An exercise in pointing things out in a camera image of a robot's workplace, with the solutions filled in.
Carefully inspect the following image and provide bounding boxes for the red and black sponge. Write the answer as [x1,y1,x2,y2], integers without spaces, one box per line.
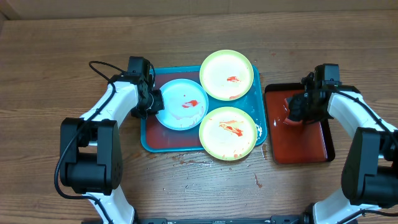
[284,98,303,126]

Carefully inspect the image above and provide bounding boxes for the light blue plate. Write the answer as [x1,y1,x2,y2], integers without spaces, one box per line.
[156,78,209,131]

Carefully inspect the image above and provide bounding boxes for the yellow-green plate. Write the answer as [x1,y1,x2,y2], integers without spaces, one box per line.
[199,50,254,101]
[199,106,257,161]

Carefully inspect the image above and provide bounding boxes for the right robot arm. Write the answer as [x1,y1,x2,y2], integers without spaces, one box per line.
[285,63,397,223]

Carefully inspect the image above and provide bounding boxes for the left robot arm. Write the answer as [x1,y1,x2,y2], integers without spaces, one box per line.
[53,56,164,223]

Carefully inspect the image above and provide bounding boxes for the black red-lined tray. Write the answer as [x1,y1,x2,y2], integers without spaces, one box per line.
[263,83,335,164]

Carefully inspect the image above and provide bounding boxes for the teal plastic tray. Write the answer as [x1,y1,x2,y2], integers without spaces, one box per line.
[141,65,267,153]

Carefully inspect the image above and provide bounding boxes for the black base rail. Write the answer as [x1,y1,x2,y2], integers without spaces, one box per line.
[136,215,302,224]

